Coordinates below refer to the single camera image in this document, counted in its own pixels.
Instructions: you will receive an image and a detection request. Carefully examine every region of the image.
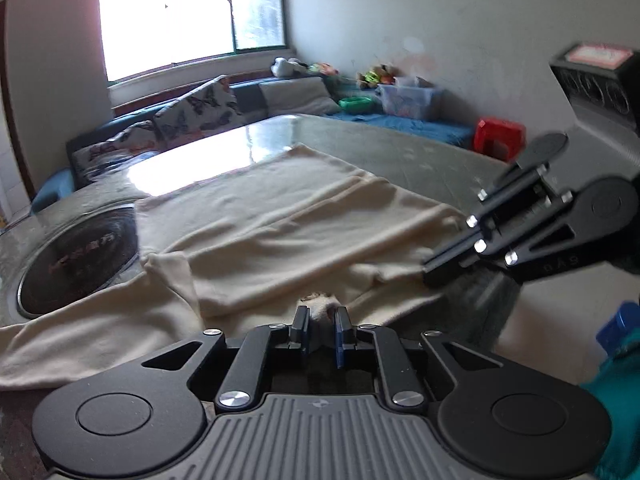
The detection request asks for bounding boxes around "beige cloth garment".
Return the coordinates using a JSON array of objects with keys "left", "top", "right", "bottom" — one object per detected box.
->
[{"left": 1, "top": 145, "right": 464, "bottom": 390}]

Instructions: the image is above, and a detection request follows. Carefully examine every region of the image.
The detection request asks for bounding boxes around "red plastic stool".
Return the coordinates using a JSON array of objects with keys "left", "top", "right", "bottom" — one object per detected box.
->
[{"left": 473, "top": 117, "right": 526, "bottom": 162}]

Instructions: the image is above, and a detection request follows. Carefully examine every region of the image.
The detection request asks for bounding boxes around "black tv stand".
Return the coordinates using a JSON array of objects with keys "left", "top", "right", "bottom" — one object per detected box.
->
[{"left": 549, "top": 42, "right": 639, "bottom": 136}]

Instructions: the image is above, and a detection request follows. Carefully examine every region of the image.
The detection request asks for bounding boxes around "blue bottle cap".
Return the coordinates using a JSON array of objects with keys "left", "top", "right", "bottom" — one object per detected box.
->
[{"left": 596, "top": 301, "right": 640, "bottom": 356}]

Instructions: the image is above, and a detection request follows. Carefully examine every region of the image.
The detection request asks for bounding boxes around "teal sleeve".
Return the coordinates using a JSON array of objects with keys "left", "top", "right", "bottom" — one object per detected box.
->
[{"left": 582, "top": 330, "right": 640, "bottom": 480}]

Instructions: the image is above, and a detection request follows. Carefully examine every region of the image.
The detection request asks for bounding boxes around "clear plastic storage box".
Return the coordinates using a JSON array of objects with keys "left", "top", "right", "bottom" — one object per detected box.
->
[{"left": 378, "top": 84, "right": 442, "bottom": 122}]

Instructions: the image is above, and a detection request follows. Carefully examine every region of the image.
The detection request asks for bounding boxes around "colourful plush toys pile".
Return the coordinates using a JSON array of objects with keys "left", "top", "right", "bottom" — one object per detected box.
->
[{"left": 356, "top": 64, "right": 398, "bottom": 90}]

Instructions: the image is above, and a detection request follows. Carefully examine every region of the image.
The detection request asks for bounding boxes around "black round induction cooktop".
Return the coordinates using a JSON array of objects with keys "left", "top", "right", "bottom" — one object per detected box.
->
[{"left": 15, "top": 204, "right": 138, "bottom": 318}]

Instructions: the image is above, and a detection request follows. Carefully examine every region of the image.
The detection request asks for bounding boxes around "green bowl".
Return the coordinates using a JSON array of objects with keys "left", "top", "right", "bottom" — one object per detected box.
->
[{"left": 338, "top": 96, "right": 376, "bottom": 115}]

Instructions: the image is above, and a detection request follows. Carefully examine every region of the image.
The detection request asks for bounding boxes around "grey cushion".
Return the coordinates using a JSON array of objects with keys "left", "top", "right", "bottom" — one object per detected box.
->
[{"left": 259, "top": 77, "right": 341, "bottom": 116}]

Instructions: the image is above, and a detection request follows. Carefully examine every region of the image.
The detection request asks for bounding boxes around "butterfly pillow left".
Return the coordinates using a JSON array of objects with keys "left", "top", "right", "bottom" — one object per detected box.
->
[{"left": 72, "top": 120, "right": 166, "bottom": 185}]

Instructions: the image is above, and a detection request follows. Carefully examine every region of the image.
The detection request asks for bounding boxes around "butterfly pillow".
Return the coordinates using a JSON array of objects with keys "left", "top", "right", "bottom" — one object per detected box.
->
[
  {"left": 153, "top": 75, "right": 245, "bottom": 148},
  {"left": 72, "top": 120, "right": 166, "bottom": 185}
]

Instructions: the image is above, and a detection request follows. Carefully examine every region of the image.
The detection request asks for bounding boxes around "panda plush toy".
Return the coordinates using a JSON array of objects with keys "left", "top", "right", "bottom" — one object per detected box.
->
[{"left": 270, "top": 56, "right": 308, "bottom": 79}]

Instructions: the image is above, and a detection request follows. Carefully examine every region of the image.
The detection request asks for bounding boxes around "blue corner sofa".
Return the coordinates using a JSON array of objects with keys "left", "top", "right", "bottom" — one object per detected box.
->
[{"left": 32, "top": 76, "right": 474, "bottom": 214}]

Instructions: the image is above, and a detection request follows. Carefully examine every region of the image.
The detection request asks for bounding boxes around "butterfly pillow right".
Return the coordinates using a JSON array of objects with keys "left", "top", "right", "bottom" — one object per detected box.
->
[{"left": 153, "top": 75, "right": 245, "bottom": 148}]

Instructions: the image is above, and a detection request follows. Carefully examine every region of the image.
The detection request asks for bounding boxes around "window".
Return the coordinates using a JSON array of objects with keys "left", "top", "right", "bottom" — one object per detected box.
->
[{"left": 99, "top": 0, "right": 286, "bottom": 82}]

